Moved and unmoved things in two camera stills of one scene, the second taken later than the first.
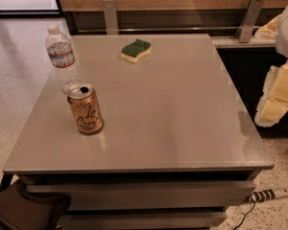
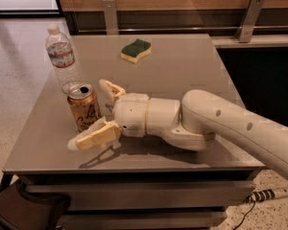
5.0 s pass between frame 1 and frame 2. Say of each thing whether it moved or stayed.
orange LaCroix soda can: stayed
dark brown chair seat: stayed
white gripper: moved
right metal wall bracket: stayed
